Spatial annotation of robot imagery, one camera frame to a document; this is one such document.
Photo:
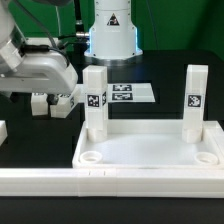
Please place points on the white front fence rail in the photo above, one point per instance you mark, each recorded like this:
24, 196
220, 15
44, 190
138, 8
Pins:
112, 182

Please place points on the white marker base plate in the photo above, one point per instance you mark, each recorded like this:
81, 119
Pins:
130, 92

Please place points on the white left fence block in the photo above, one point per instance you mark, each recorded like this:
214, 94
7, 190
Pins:
3, 132

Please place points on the white desk top tray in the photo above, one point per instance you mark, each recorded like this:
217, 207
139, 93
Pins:
145, 144

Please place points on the white fence block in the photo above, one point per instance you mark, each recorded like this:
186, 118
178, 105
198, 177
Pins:
215, 135
3, 132

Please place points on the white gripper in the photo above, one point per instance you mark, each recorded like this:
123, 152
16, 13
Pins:
41, 73

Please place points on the white right fence block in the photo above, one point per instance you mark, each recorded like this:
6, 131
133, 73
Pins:
215, 135

